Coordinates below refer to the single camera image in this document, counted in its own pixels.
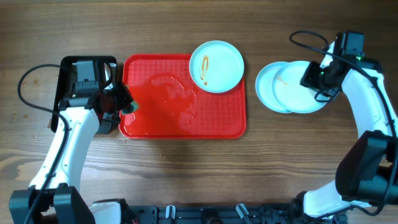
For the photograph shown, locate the green yellow sponge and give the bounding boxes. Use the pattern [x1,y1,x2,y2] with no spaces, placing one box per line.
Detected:
[121,101,139,114]

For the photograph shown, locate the white plate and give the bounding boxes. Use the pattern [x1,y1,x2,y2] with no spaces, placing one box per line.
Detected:
[188,40,244,93]
[272,61,330,113]
[255,62,290,113]

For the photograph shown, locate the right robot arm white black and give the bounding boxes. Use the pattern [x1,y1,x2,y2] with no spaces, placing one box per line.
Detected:
[288,56,397,223]

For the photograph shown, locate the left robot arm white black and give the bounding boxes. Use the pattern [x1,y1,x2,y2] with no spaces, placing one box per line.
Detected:
[9,82,134,223]

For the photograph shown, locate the black water tray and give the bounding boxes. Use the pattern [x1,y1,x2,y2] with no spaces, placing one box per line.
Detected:
[53,56,122,134]

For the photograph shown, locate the red plastic tray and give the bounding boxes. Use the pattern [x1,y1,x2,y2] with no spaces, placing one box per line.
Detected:
[119,54,246,139]

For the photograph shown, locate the white plate top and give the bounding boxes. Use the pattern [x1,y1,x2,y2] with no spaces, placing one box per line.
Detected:
[188,40,244,93]

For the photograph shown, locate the black mounting rail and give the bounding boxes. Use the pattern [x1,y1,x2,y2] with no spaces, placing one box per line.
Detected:
[93,198,348,224]

